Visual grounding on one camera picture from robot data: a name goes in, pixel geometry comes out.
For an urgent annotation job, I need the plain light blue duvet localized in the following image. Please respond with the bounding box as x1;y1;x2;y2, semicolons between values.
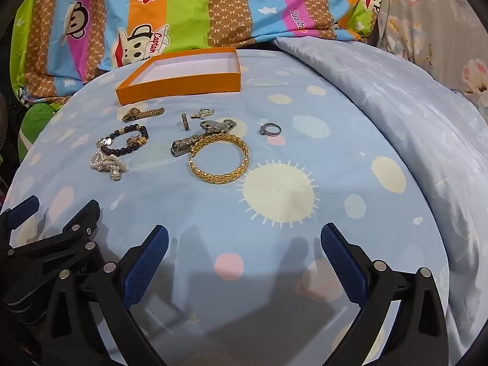
274;32;488;366

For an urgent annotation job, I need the cartoon monkey printed blanket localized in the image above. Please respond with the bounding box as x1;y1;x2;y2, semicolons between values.
11;0;386;107

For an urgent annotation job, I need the green pillow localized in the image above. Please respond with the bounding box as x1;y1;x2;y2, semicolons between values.
17;101;63;149

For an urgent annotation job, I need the gold leaf bangle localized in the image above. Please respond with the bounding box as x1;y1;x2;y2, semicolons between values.
188;133;249;186

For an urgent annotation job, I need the blue planet print bed sheet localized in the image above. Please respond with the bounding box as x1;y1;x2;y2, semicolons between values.
0;48;458;366

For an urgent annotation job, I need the pearl bracelet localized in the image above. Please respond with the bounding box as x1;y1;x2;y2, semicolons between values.
89;151;129;181

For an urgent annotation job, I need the orange cardboard box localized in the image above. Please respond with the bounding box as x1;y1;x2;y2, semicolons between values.
115;48;242;106

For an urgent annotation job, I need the silver watch band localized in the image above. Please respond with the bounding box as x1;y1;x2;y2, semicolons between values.
170;119;237;158

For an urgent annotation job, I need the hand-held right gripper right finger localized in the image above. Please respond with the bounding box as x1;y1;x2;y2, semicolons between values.
320;223;450;366

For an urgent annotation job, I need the gold bar clasp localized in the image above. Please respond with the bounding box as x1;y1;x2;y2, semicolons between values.
122;107;165;123

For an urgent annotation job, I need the grey floral cloth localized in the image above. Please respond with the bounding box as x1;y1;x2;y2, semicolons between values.
375;0;488;103

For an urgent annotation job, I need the black bead bracelet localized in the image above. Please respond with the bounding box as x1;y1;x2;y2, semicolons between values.
100;123;149;157

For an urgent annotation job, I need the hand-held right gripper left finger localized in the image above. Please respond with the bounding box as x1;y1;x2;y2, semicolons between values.
41;224;170;366

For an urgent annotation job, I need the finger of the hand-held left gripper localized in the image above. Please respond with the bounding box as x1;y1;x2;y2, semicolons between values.
0;195;41;239
7;199;102;264

